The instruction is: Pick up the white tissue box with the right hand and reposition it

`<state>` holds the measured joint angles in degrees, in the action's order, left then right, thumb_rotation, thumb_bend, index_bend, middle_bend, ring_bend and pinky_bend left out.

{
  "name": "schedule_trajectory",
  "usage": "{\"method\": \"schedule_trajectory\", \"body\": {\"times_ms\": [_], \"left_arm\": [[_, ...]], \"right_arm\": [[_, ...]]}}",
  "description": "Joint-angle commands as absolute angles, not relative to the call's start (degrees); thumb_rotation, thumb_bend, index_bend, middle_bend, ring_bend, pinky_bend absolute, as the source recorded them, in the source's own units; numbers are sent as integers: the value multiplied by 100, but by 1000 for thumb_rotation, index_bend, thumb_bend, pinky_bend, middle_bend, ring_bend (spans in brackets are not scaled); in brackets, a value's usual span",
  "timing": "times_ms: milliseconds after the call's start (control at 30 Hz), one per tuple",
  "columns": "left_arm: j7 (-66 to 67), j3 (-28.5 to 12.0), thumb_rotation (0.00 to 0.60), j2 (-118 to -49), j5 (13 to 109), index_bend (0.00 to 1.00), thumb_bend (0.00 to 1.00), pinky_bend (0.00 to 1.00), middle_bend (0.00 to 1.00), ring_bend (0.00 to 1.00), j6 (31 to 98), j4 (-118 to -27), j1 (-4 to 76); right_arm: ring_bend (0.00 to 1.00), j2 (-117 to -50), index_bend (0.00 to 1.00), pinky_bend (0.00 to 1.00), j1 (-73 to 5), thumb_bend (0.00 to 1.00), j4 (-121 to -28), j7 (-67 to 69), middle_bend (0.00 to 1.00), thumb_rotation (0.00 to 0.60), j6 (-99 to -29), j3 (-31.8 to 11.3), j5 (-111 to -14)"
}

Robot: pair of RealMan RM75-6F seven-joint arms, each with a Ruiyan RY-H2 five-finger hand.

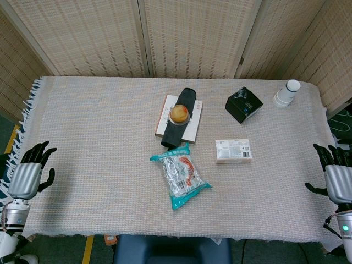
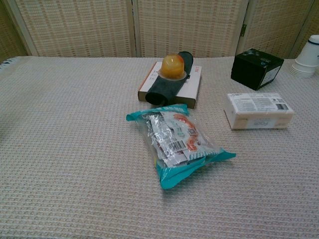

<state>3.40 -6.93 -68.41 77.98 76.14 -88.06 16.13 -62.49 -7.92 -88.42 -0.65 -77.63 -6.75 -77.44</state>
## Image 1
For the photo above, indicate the black and silver right hand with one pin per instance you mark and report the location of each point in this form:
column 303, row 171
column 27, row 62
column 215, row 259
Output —
column 339, row 181

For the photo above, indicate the black and silver left hand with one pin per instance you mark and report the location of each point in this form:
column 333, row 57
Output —
column 24, row 178

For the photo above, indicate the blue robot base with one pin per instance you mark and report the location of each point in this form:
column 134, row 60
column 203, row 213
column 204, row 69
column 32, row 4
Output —
column 173, row 251

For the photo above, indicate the small orange box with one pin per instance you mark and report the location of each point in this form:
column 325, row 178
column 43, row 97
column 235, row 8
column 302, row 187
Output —
column 110, row 239

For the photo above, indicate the black cardboard box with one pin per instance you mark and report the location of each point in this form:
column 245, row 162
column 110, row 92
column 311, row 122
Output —
column 243, row 105

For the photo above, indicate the beige woven tablecloth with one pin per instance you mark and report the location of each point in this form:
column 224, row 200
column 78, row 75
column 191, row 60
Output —
column 110, row 154

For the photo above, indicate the white plastic bottle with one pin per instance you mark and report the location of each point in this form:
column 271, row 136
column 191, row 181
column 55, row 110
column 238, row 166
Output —
column 286, row 93

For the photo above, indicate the teal snack bag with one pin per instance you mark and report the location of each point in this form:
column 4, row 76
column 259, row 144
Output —
column 181, row 176

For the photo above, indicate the white book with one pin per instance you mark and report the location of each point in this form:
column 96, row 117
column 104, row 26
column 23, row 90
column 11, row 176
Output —
column 192, row 126

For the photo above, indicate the black fabric sleeve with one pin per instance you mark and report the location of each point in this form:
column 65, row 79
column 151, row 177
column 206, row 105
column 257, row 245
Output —
column 176, row 134

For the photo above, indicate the orange jelly cup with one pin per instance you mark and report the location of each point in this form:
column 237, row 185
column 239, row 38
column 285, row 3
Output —
column 179, row 113

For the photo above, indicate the woven folding screen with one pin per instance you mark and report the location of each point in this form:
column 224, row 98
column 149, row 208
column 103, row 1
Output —
column 192, row 35

